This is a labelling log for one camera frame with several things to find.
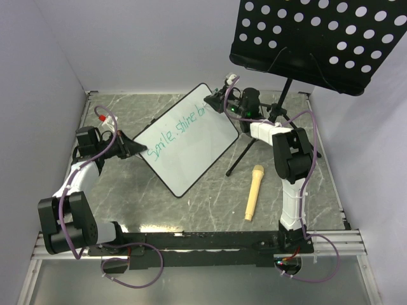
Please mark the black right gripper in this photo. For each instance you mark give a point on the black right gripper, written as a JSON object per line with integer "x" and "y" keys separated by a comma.
{"x": 216, "y": 101}

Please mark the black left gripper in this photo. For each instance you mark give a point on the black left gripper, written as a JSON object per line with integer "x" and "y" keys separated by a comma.
{"x": 126, "y": 147}

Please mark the white whiteboard with black frame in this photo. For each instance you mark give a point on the white whiteboard with black frame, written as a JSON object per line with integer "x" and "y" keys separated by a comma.
{"x": 186, "y": 140}

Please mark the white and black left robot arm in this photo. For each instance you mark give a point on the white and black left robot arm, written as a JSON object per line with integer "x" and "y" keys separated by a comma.
{"x": 67, "y": 222}

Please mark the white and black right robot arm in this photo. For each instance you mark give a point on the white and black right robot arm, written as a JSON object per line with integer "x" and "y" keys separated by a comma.
{"x": 292, "y": 152}

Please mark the beige microphone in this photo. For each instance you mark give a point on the beige microphone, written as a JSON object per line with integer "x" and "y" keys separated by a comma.
{"x": 257, "y": 176}

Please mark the black perforated music stand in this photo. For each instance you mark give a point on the black perforated music stand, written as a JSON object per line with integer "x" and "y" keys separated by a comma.
{"x": 352, "y": 52}

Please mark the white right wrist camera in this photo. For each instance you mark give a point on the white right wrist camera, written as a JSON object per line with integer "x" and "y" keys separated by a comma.
{"x": 230, "y": 80}

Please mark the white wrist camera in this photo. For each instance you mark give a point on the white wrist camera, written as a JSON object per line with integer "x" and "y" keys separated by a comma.
{"x": 230, "y": 80}
{"x": 108, "y": 122}

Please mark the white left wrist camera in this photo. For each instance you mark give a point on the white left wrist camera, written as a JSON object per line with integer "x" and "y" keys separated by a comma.
{"x": 108, "y": 122}

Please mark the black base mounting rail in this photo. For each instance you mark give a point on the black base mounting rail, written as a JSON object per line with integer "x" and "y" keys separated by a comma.
{"x": 196, "y": 249}

